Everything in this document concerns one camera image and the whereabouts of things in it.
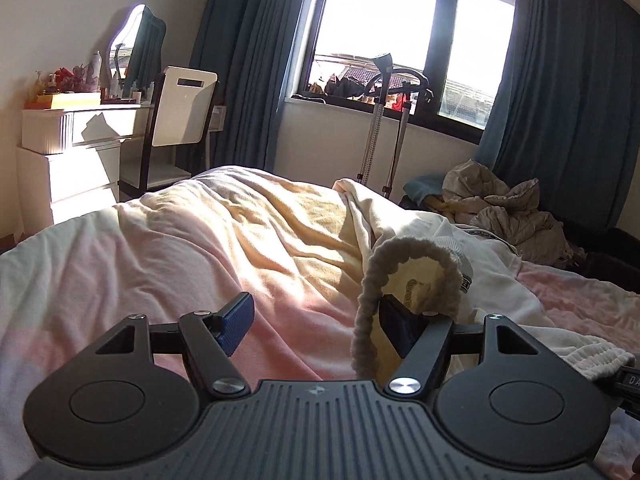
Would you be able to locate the black framed window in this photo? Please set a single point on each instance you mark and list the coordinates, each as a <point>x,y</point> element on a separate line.
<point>459,46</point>

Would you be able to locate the wavy vanity mirror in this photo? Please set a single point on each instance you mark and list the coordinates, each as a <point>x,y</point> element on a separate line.
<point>135,54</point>

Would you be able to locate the right teal curtain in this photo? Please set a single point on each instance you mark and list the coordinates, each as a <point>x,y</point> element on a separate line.
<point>567,108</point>

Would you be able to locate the white back chair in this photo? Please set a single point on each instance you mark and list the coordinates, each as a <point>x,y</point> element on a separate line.
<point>182,108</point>

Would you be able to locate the pastel bed blanket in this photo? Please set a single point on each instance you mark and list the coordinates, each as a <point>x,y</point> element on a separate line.
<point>300,249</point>

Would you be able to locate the white spray bottle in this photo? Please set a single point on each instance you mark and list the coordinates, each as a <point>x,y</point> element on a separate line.
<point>93,73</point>

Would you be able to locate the left teal curtain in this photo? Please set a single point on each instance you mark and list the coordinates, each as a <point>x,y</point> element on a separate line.
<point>249,44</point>

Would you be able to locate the teal pillow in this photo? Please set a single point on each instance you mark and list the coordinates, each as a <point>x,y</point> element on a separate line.
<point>417,189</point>

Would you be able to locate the white dresser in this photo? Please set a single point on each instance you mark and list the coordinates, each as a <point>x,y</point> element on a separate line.
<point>68,161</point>

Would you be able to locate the teal curtain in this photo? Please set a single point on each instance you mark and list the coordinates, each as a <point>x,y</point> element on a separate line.
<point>249,44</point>
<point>567,108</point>

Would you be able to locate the yellow box on dresser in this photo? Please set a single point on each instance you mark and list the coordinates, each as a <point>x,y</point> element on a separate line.
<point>57,101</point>

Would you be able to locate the cream zip-up sweater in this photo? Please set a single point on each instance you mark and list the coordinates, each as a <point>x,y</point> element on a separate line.
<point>434,267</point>

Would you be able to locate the black sofa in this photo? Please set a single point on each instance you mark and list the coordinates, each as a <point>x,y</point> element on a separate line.
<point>611,255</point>

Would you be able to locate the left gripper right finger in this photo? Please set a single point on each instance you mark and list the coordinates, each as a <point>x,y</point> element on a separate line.
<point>422,343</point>

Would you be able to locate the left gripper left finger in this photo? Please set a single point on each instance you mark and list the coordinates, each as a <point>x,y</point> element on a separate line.
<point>210,339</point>

